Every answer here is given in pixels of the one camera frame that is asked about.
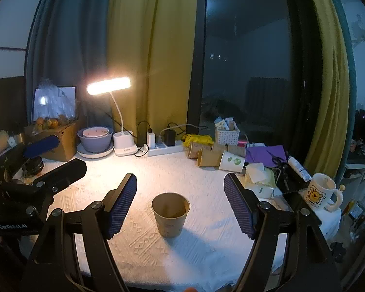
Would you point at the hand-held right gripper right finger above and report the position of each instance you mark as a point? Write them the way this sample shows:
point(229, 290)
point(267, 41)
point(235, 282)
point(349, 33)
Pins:
point(239, 206)

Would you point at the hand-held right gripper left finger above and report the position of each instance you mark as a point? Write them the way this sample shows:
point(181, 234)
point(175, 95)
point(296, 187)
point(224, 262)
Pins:
point(123, 206)

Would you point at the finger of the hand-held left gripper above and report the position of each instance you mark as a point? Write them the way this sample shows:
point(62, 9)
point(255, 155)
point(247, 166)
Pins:
point(42, 146)
point(65, 173)

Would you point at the brown paper cup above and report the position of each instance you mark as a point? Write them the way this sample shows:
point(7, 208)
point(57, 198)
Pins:
point(170, 216)
point(195, 149)
point(209, 159)
point(236, 150)
point(219, 147)

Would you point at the black round jar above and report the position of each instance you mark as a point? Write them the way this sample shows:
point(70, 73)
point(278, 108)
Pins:
point(33, 165)

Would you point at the cardboard box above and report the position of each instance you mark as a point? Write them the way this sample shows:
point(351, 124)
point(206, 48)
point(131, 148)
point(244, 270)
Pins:
point(64, 141)

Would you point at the small white device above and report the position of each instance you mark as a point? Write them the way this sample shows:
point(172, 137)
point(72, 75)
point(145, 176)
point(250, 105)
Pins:
point(263, 191)

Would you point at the white plate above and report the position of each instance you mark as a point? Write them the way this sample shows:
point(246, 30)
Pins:
point(91, 154)

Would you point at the tissue pack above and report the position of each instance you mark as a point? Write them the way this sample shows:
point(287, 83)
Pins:
point(258, 174)

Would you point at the clear bag of oranges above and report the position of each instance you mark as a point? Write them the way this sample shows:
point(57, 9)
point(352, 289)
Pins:
point(53, 109)

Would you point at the blue-grey bowl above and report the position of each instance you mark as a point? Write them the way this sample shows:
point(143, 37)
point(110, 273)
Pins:
point(94, 143)

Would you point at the pink bowl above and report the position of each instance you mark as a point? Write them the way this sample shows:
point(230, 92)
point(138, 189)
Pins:
point(95, 132)

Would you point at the purple folder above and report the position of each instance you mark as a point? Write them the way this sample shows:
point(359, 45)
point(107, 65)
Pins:
point(266, 155)

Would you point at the black scissors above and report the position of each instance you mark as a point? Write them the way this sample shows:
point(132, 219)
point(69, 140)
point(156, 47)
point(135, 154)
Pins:
point(278, 161)

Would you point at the white desk lamp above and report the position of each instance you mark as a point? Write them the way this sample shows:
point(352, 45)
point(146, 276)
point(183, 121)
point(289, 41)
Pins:
point(124, 141)

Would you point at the white power strip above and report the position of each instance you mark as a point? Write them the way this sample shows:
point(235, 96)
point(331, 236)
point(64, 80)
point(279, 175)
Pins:
point(165, 150)

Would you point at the white tube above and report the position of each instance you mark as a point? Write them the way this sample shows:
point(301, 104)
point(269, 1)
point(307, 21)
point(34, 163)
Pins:
point(299, 168)

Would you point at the white charger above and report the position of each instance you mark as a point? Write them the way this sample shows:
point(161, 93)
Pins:
point(151, 140)

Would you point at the white plastic basket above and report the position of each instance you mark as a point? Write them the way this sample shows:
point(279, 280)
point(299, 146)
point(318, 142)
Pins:
point(227, 135)

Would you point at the white textured tablecloth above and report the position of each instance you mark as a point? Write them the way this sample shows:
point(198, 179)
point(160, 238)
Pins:
point(182, 258)

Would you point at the yellow packet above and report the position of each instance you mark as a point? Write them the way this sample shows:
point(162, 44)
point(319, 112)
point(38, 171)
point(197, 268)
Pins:
point(198, 139)

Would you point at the white cartoon mug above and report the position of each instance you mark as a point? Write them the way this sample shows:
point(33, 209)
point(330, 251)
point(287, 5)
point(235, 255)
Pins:
point(321, 193)

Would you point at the black charger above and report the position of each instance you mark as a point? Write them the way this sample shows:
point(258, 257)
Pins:
point(170, 137)

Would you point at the grey curtain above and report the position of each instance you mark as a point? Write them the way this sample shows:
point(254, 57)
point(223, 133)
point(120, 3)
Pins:
point(67, 42)

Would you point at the yellow curtain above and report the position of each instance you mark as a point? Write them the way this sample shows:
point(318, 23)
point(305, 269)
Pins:
point(152, 51)
point(331, 67)

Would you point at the black window frame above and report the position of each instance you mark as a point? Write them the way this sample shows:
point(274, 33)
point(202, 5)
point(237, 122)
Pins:
point(197, 51)

